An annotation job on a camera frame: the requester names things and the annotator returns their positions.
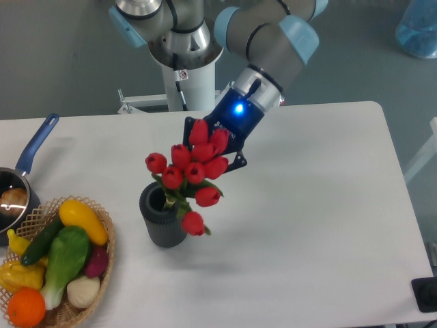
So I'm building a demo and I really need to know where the yellow squash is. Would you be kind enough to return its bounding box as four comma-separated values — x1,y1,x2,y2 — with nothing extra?
59,199,109,246

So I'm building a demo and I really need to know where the orange fruit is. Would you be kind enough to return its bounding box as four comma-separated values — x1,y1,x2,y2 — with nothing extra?
7,288,46,327

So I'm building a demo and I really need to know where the white garlic bulb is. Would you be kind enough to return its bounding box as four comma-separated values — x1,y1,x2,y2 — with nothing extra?
67,275,100,309

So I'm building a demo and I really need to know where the blue handled saucepan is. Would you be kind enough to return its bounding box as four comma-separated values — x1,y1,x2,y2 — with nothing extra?
1,113,59,247

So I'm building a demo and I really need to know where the dark green cucumber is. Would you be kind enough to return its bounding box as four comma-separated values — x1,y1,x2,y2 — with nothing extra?
20,215,64,266

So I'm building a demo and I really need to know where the brown bread roll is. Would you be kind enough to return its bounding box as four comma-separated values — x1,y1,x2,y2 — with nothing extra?
1,188,27,218

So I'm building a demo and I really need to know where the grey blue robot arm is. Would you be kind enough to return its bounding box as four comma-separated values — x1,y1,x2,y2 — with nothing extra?
109,1,327,171

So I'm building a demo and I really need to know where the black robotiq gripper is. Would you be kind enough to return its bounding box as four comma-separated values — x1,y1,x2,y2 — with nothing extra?
182,89,264,173

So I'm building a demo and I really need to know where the purple red onion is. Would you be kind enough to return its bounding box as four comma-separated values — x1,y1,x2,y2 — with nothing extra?
84,246,109,278

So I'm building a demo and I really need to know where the yellow banana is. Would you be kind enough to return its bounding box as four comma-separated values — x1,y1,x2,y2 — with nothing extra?
7,229,31,257

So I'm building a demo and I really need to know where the black device at edge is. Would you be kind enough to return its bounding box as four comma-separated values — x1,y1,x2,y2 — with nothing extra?
411,277,437,313

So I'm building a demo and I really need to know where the woven wicker basket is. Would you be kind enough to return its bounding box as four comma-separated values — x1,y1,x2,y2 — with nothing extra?
1,196,115,327

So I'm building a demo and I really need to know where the dark grey ribbed vase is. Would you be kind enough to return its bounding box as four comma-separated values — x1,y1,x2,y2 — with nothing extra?
139,182,187,248

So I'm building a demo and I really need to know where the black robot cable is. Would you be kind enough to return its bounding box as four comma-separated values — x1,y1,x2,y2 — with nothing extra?
171,53,190,112

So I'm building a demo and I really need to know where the red tulip bouquet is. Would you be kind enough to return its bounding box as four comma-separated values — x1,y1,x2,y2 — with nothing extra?
145,119,229,236

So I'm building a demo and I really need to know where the yellow bell pepper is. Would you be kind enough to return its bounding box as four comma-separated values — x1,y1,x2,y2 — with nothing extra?
1,260,45,294

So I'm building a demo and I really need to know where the white frame at right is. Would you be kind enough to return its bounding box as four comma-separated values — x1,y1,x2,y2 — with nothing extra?
404,117,436,184

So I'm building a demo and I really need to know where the green bok choy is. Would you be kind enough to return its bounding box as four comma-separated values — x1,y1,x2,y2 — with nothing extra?
40,225,90,311

